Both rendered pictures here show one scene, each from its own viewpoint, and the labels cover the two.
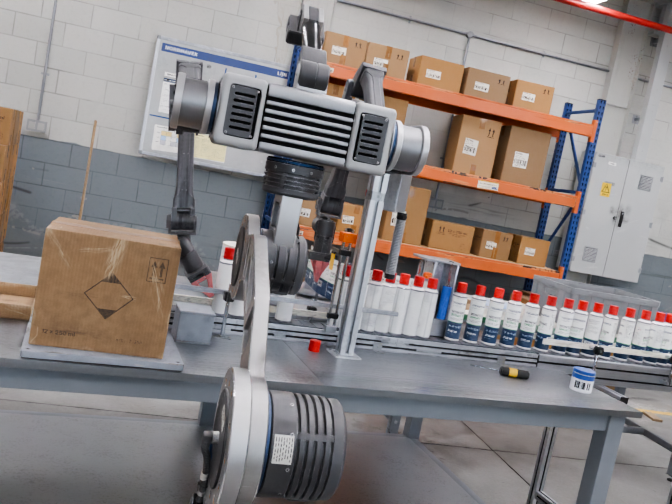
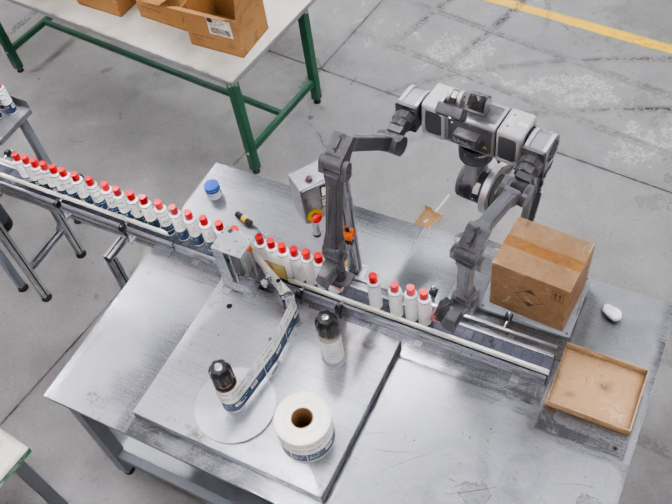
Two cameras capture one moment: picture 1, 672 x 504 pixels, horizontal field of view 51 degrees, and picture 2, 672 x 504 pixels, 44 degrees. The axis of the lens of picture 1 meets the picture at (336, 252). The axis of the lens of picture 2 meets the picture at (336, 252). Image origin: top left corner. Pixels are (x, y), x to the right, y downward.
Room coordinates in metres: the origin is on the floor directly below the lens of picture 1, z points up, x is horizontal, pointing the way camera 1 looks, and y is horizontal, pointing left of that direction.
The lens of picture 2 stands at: (3.31, 1.51, 3.60)
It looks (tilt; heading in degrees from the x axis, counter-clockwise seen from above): 53 degrees down; 235
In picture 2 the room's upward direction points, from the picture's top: 10 degrees counter-clockwise
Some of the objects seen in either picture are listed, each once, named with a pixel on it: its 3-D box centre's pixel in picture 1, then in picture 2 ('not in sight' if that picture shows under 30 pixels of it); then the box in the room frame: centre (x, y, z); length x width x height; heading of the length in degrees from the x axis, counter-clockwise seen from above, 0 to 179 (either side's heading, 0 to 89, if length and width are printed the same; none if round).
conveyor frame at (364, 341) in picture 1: (316, 332); (349, 298); (2.24, 0.01, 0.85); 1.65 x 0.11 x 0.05; 111
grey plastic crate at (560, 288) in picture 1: (591, 306); not in sight; (4.11, -1.52, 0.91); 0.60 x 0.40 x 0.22; 108
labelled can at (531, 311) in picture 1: (529, 321); (178, 222); (2.52, -0.73, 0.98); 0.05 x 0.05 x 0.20
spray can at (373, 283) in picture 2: (288, 289); (374, 290); (2.20, 0.12, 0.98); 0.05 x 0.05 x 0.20
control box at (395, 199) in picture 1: (390, 179); (318, 190); (2.20, -0.12, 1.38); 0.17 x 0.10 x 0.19; 166
